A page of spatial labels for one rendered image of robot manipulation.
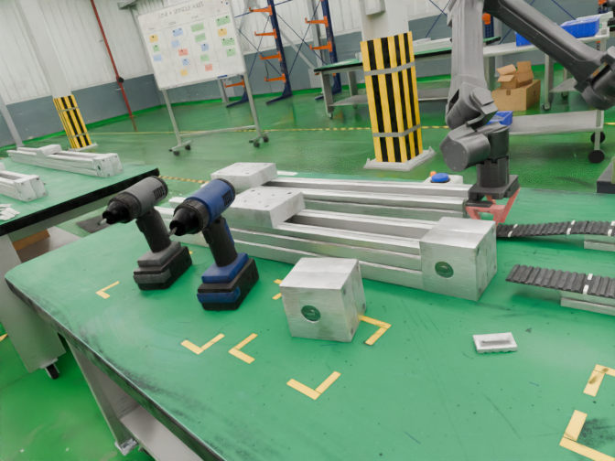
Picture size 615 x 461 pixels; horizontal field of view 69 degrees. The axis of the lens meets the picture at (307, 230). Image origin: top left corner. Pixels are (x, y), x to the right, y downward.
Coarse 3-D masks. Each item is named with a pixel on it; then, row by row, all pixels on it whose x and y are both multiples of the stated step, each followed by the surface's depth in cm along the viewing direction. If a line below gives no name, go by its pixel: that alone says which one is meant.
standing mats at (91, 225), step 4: (424, 100) 693; (428, 100) 685; (432, 100) 679; (436, 100) 673; (440, 100) 664; (444, 100) 657; (96, 216) 444; (100, 216) 442; (84, 220) 435; (88, 220) 434; (92, 220) 432; (96, 220) 430; (100, 220) 428; (80, 224) 428; (84, 224) 425; (88, 224) 424; (92, 224) 421; (96, 224) 419; (104, 224) 414; (108, 224) 412; (84, 228) 417; (88, 228) 414; (92, 228) 410; (96, 228) 408; (100, 228) 406; (104, 228) 403; (92, 232) 400
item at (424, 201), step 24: (240, 192) 125; (312, 192) 109; (336, 192) 105; (360, 192) 102; (384, 192) 104; (408, 192) 100; (432, 192) 97; (456, 192) 93; (384, 216) 98; (408, 216) 94; (432, 216) 91; (456, 216) 87; (480, 216) 95
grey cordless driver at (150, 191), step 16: (128, 192) 89; (144, 192) 91; (160, 192) 96; (112, 208) 85; (128, 208) 87; (144, 208) 90; (112, 224) 85; (144, 224) 93; (160, 224) 97; (160, 240) 97; (144, 256) 96; (160, 256) 95; (176, 256) 98; (144, 272) 94; (160, 272) 93; (176, 272) 98; (144, 288) 96; (160, 288) 95
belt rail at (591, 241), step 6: (588, 234) 77; (588, 240) 78; (594, 240) 77; (600, 240) 76; (606, 240) 76; (612, 240) 75; (588, 246) 78; (594, 246) 77; (600, 246) 77; (606, 246) 76; (612, 246) 75
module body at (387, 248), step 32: (288, 224) 92; (320, 224) 94; (352, 224) 89; (384, 224) 84; (416, 224) 80; (256, 256) 101; (288, 256) 94; (320, 256) 88; (352, 256) 83; (384, 256) 78; (416, 256) 75; (416, 288) 77
